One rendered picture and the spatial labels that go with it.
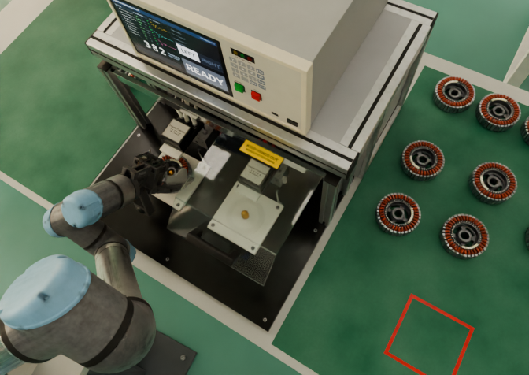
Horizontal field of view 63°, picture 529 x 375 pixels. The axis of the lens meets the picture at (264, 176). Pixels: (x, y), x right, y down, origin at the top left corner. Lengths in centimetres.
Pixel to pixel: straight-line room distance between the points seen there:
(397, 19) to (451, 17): 164
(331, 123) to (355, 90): 9
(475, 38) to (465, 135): 132
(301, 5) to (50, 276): 57
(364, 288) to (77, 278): 71
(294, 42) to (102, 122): 86
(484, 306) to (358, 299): 30
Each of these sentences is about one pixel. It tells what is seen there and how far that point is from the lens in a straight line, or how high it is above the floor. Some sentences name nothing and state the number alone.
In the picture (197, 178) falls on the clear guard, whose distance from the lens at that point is 90.
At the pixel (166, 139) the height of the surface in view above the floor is 92.
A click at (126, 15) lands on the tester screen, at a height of 125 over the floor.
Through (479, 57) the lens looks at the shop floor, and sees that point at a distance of 256.
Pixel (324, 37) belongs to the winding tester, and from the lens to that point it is 73.
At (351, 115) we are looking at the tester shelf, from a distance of 89.
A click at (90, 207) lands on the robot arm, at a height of 106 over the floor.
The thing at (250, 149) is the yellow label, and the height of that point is 107.
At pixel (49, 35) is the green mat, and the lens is 176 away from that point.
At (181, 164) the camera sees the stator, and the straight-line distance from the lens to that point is 121.
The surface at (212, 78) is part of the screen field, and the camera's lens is 89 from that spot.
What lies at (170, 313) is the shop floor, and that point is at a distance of 196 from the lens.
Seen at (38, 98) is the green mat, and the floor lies 75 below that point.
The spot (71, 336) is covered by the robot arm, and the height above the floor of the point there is 125.
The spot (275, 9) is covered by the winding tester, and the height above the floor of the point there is 132.
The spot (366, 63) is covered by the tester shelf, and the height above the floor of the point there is 111.
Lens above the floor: 187
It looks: 66 degrees down
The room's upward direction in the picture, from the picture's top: 11 degrees counter-clockwise
